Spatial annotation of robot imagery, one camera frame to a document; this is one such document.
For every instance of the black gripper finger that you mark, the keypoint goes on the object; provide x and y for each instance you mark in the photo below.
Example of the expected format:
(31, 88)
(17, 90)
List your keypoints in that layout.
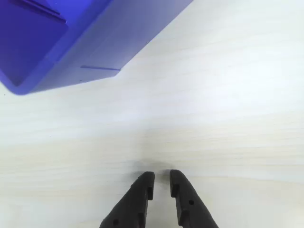
(190, 209)
(133, 202)

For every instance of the blue rectangular plastic box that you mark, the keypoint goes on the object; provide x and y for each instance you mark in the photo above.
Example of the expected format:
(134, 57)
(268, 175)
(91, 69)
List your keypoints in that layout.
(95, 35)

